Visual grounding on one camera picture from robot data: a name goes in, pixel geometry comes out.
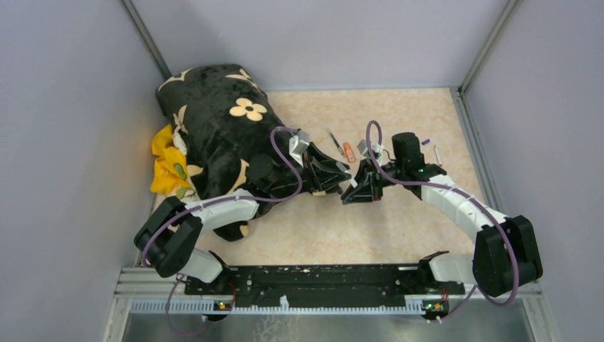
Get orange pen red cap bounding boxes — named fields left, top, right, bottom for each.
left=343, top=142, right=356, bottom=163

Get black floral plush blanket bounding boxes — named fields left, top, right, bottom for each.
left=155, top=63, right=345, bottom=242

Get black gel pen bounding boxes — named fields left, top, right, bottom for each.
left=328, top=130, right=345, bottom=157

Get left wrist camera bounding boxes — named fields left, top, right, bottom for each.
left=288, top=130, right=311, bottom=166

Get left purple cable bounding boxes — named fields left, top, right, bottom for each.
left=141, top=126, right=304, bottom=337

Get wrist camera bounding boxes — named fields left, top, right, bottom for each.
left=357, top=139, right=384, bottom=160
left=288, top=130, right=311, bottom=166

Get yellow cloth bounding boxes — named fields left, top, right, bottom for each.
left=150, top=125, right=197, bottom=200

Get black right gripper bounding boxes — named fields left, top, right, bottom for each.
left=341, top=157, right=405, bottom=204

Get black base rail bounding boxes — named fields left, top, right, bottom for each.
left=184, top=264, right=465, bottom=309

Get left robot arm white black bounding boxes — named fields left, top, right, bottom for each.
left=134, top=143, right=352, bottom=295

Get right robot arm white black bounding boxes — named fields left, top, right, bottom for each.
left=341, top=133, right=543, bottom=297

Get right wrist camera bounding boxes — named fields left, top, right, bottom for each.
left=357, top=139, right=384, bottom=160

